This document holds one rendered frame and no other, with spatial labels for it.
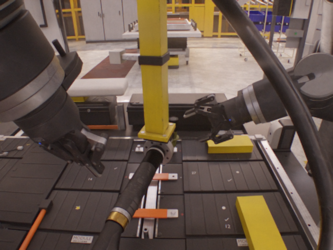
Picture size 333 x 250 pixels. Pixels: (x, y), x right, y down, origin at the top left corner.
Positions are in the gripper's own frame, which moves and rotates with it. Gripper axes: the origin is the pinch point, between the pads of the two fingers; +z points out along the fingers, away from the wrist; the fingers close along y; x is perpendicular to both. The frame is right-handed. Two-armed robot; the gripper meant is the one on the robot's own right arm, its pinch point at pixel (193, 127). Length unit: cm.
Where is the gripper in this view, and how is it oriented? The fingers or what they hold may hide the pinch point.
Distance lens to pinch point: 66.6
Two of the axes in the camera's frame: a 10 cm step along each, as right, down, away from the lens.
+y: 4.9, 8.2, 3.0
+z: -8.2, 3.2, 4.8
